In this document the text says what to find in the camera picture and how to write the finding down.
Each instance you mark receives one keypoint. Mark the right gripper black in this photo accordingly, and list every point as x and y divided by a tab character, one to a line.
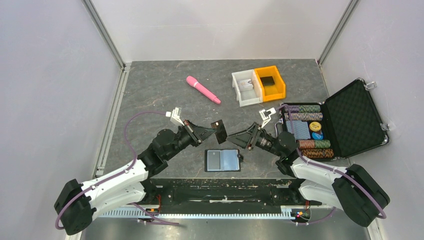
247	138

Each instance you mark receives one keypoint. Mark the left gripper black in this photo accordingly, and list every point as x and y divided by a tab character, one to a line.
197	133

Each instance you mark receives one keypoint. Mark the black leather card holder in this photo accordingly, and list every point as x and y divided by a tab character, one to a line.
230	160

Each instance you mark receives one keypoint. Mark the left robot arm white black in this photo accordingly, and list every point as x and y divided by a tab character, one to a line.
79	204

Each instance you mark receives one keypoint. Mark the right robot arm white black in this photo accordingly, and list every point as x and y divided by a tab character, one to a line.
350	189

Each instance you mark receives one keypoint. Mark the card in white bin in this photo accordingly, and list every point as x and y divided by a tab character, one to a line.
245	85

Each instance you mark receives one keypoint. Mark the blue playing card deck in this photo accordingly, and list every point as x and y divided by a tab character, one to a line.
300	129

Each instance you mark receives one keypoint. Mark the white plastic bin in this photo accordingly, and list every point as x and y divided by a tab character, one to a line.
247	98

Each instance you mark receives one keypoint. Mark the pink wand massager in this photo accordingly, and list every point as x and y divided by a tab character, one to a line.
193	82

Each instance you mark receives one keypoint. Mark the poker chip row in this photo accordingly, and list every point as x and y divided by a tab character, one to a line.
303	108
314	144
304	116
318	153

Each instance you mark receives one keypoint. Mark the orange plastic bin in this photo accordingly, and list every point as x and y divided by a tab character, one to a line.
275	92

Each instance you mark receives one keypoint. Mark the top poker chip row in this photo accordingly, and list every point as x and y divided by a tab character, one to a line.
303	108

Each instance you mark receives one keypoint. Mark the black object in orange bin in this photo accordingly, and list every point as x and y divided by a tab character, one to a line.
267	81

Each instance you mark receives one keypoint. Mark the bottom poker chip row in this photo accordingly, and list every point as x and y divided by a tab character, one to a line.
318	153

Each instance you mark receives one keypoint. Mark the lower poker chip row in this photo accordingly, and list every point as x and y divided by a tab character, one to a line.
314	144

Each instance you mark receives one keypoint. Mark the yellow dealer chip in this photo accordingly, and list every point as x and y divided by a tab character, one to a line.
315	126

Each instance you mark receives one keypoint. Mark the blue dealer chip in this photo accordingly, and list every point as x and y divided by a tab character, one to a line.
317	135

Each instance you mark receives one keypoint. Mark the black poker chip case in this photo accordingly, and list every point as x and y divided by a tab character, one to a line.
351	121

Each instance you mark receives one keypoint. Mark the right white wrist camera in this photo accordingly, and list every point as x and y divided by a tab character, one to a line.
266	116

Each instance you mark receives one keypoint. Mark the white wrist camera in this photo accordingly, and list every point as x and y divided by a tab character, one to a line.
175	116
266	116

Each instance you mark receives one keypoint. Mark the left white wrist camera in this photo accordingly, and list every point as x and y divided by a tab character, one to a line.
175	116

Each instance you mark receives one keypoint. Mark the white cable duct strip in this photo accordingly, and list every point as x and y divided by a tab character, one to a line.
134	212

